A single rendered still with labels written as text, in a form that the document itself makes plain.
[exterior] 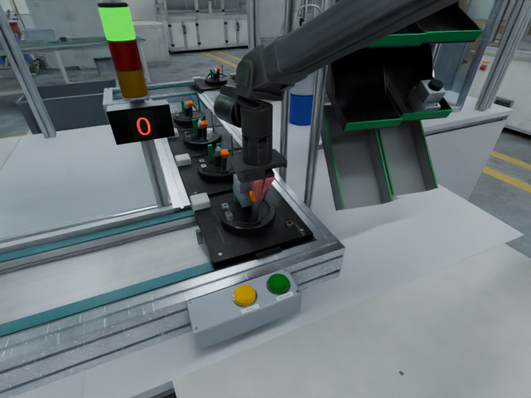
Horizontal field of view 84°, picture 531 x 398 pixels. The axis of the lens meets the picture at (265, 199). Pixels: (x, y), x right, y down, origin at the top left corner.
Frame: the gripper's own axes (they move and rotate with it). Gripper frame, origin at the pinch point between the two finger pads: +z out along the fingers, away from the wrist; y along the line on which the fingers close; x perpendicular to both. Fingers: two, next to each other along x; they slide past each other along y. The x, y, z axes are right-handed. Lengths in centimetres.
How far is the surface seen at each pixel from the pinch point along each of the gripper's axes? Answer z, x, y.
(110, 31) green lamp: -30.2, -16.8, 20.7
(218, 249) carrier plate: 10.5, 1.1, 10.0
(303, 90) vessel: 3, -82, -56
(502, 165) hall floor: 106, -102, -304
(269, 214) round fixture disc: 8.4, -3.7, -4.3
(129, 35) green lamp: -29.4, -16.9, 17.7
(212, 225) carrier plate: 10.4, -7.4, 9.1
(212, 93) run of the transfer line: 11, -125, -21
